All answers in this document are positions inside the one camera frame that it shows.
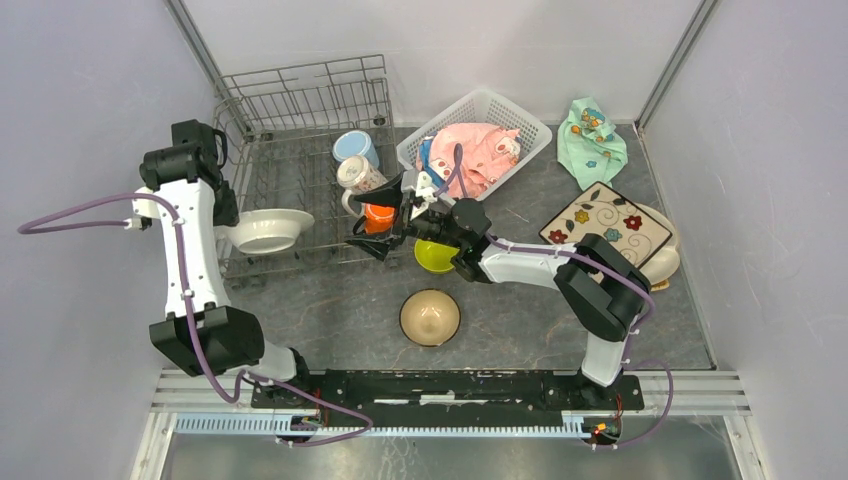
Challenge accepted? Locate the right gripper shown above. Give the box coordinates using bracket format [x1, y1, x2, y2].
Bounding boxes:
[344, 171, 464, 263]

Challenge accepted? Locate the orange mug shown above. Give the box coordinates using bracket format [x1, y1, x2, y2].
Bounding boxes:
[353, 203, 396, 235]

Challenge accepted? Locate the white floral mug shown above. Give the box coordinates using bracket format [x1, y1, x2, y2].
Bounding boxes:
[336, 155, 388, 217]

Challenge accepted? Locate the light blue cup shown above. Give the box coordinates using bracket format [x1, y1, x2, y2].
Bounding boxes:
[331, 130, 380, 169]

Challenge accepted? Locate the white deep plate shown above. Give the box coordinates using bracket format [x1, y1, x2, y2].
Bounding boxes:
[214, 208, 315, 255]

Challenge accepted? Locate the square floral plate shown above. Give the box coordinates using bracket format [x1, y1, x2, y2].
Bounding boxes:
[538, 182, 671, 268]

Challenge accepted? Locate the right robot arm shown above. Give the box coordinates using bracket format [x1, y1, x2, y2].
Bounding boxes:
[345, 170, 655, 408]

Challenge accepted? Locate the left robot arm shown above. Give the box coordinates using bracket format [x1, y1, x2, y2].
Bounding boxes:
[132, 120, 314, 408]

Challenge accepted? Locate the yellow-green bowl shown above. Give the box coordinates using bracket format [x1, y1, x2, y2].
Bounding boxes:
[413, 239, 459, 274]

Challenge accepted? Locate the blue cloth in basket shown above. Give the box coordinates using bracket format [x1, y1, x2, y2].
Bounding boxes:
[418, 135, 444, 188]

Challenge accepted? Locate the beige bowl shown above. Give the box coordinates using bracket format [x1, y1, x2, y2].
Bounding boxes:
[399, 289, 462, 348]

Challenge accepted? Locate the pink patterned cloth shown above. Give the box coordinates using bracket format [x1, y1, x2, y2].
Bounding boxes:
[429, 123, 521, 198]

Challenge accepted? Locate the white plastic basket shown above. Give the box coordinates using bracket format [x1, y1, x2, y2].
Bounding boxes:
[396, 89, 552, 201]

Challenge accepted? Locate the green patterned cloth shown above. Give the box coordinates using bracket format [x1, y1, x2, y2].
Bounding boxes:
[556, 97, 628, 190]

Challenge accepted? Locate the cream plate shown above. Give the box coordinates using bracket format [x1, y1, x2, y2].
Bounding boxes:
[638, 204, 681, 285]

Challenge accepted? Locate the wooden woven coaster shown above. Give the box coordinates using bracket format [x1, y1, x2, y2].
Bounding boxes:
[651, 279, 670, 292]

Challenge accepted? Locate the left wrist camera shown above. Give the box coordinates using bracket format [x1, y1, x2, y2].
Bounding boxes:
[124, 197, 160, 231]

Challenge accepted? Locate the metal wire dish rack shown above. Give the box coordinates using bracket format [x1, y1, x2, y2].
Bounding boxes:
[213, 54, 399, 289]

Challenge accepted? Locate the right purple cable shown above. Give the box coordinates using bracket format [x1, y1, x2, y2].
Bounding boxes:
[433, 142, 676, 452]

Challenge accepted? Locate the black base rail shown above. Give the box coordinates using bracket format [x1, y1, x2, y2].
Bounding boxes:
[250, 368, 645, 429]

